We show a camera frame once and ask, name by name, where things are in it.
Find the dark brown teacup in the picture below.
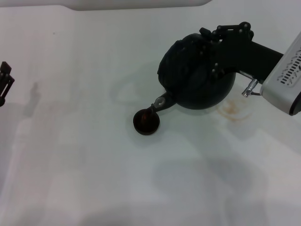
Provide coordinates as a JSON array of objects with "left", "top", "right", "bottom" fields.
[{"left": 132, "top": 107, "right": 160, "bottom": 136}]

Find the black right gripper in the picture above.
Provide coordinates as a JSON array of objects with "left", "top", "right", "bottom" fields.
[{"left": 199, "top": 21, "right": 285, "bottom": 81}]

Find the silver cable connector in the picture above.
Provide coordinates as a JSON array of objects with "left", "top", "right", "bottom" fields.
[{"left": 239, "top": 72, "right": 262, "bottom": 97}]

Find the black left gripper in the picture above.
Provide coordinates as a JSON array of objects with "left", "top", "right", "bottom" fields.
[{"left": 0, "top": 61, "right": 16, "bottom": 108}]

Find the black round teapot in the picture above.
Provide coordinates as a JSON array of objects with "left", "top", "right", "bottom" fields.
[{"left": 150, "top": 32, "right": 236, "bottom": 113}]

